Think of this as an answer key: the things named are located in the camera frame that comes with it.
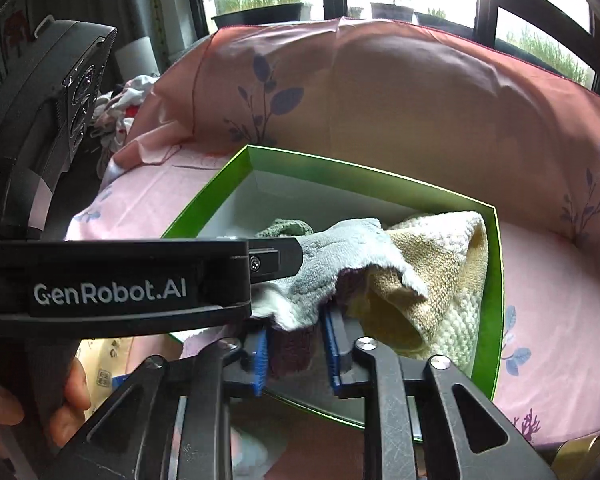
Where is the dark green knitted cloth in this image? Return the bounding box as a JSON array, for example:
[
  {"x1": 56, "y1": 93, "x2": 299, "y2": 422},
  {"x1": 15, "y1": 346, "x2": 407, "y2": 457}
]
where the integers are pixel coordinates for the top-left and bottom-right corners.
[{"x1": 256, "y1": 219, "x2": 314, "y2": 238}]

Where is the grey green fluffy cloth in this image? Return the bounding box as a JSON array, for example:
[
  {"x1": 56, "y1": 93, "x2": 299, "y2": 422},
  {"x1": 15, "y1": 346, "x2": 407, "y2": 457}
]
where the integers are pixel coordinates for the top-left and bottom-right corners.
[{"x1": 251, "y1": 218, "x2": 428, "y2": 332}]

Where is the blue Tempo tissue pack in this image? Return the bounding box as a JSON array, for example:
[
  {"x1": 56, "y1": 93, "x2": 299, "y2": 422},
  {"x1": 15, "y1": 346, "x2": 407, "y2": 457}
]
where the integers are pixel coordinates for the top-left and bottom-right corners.
[{"x1": 111, "y1": 374, "x2": 129, "y2": 391}]

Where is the yellow soft tissue pack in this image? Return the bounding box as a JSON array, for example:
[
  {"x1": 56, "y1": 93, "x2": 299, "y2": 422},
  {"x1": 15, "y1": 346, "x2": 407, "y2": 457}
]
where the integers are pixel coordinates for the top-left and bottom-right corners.
[{"x1": 76, "y1": 337, "x2": 132, "y2": 418}]

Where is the cream yellow waffle towel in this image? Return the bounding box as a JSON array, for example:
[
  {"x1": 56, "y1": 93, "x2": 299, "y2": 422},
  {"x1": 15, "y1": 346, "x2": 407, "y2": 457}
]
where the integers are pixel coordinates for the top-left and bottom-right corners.
[{"x1": 347, "y1": 211, "x2": 489, "y2": 374}]

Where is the person's left hand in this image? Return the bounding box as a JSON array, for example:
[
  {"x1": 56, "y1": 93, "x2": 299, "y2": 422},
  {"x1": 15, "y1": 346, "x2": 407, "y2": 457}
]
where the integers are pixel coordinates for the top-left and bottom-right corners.
[{"x1": 0, "y1": 356, "x2": 92, "y2": 458}]

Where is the green cardboard box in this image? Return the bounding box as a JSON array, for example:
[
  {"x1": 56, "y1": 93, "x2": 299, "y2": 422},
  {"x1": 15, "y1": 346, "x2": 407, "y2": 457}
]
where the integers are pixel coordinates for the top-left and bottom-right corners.
[{"x1": 166, "y1": 146, "x2": 505, "y2": 396}]

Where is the pink printed bedsheet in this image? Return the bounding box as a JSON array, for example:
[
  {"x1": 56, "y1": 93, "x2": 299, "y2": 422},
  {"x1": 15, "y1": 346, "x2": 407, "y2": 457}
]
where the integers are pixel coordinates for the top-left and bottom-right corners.
[{"x1": 65, "y1": 152, "x2": 600, "y2": 478}]

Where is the black gold tea tin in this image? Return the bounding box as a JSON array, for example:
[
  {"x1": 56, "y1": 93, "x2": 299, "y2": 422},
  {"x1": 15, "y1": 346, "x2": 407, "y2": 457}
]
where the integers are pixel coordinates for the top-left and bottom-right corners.
[{"x1": 550, "y1": 434, "x2": 600, "y2": 480}]

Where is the pile of white clothes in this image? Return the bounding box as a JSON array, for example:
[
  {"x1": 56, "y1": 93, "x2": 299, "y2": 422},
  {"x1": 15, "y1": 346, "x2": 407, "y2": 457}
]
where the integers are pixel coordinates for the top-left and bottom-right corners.
[{"x1": 91, "y1": 75, "x2": 158, "y2": 153}]

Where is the pink floral pillow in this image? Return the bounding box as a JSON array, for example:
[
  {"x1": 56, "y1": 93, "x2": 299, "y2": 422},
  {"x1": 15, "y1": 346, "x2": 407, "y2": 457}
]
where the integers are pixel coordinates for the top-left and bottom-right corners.
[{"x1": 107, "y1": 20, "x2": 600, "y2": 256}]

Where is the white paper roll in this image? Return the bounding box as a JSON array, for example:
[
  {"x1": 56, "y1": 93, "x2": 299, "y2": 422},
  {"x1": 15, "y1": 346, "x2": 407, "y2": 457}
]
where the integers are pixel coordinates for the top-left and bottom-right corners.
[{"x1": 114, "y1": 36, "x2": 160, "y2": 81}]

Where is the black long planter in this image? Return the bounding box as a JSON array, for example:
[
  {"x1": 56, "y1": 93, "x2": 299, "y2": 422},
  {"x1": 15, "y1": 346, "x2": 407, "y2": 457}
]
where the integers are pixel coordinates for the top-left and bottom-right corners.
[{"x1": 213, "y1": 2, "x2": 311, "y2": 28}]

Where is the black round flower pot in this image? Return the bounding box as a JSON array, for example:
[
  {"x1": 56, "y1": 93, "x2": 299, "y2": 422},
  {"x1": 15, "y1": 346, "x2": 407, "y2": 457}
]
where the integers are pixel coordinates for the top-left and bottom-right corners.
[{"x1": 370, "y1": 2, "x2": 414, "y2": 23}]

